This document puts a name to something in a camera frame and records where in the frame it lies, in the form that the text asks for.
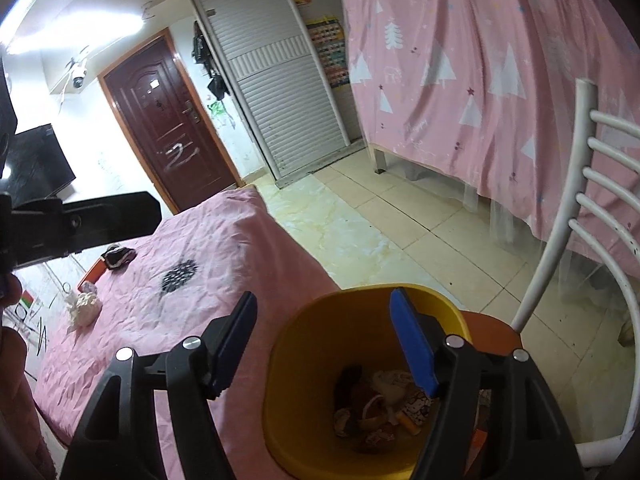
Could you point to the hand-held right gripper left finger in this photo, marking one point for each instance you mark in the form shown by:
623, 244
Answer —
232, 345

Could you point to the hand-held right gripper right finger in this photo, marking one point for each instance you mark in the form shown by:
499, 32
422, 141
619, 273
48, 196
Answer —
412, 340

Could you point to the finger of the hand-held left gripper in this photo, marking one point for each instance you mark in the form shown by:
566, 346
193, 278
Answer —
115, 220

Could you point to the white printed wrapper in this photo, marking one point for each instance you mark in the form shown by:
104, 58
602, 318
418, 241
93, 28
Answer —
416, 406

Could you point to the red and white hat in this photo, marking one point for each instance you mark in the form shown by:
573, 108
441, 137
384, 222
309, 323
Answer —
364, 396

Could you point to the yellow plastic bin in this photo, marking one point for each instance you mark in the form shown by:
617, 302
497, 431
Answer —
310, 360

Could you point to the yellow thread spool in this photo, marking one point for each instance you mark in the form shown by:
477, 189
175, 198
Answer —
407, 424

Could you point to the person's left forearm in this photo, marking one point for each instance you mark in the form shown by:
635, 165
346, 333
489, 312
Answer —
20, 410

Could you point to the black and white cloth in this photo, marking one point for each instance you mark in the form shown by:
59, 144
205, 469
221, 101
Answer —
117, 256

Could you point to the cream knitted sock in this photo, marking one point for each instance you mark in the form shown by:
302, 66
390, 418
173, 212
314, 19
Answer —
84, 309

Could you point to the dark red wooden door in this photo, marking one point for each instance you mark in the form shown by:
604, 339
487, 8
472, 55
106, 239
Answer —
170, 120

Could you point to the white sheer net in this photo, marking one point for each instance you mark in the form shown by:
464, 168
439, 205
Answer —
505, 220

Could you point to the small black hanging bag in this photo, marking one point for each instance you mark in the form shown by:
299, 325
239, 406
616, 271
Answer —
216, 87

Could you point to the white ceiling tube light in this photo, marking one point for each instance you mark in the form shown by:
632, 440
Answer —
45, 35

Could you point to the white chair orange seat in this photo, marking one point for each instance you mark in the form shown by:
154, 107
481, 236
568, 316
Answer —
575, 210

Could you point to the pink tree print curtain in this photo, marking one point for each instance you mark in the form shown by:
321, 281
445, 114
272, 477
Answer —
475, 85

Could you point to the colourful grid poster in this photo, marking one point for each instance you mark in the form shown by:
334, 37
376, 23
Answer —
327, 55

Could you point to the black wall television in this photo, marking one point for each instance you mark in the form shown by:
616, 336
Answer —
40, 165

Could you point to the white security camera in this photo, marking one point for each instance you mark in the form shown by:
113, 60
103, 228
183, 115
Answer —
78, 77

